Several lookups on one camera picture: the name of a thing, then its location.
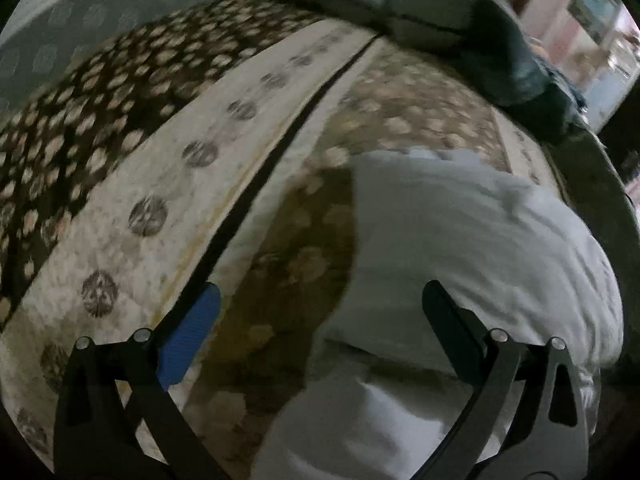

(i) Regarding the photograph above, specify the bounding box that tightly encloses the floral bed blanket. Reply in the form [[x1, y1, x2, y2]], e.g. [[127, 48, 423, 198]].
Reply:
[[0, 0, 566, 480]]

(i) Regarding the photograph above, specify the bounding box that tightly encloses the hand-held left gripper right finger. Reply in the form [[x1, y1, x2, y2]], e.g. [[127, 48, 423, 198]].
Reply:
[[412, 280, 591, 480]]

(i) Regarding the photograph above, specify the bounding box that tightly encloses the light blue padded jacket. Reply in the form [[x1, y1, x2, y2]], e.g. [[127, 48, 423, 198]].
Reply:
[[250, 147, 626, 480]]

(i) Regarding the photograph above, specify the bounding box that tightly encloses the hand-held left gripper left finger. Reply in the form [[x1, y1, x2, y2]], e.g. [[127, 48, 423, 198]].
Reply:
[[52, 282, 231, 480]]

